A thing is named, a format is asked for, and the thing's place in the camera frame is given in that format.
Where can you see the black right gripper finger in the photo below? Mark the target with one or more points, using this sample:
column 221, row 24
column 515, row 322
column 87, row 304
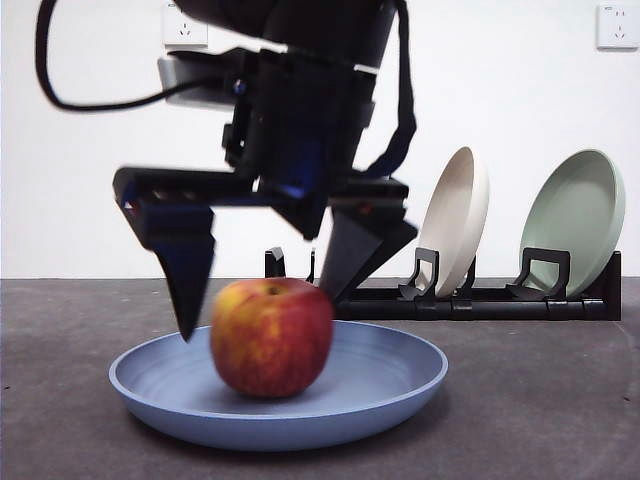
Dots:
column 357, row 250

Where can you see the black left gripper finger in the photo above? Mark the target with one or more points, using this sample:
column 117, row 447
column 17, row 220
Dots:
column 185, row 260

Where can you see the red yellow apple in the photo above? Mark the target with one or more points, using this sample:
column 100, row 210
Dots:
column 272, row 340

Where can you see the blue plate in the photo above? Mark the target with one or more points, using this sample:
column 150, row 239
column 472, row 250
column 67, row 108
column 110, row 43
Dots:
column 380, row 370

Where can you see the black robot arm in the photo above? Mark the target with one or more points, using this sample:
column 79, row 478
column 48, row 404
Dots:
column 325, row 25

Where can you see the beige plate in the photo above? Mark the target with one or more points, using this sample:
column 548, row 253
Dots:
column 457, row 225

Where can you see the black plate rack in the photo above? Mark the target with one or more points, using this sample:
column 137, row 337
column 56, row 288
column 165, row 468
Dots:
column 500, row 308

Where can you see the green plate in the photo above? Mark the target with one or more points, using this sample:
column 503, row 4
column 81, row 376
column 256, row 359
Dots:
column 575, row 215

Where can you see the pale grey camera box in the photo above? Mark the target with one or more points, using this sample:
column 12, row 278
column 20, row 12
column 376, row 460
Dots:
column 195, row 75

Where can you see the white wall socket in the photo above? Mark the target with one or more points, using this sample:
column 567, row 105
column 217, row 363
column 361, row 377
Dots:
column 619, row 27
column 187, row 32

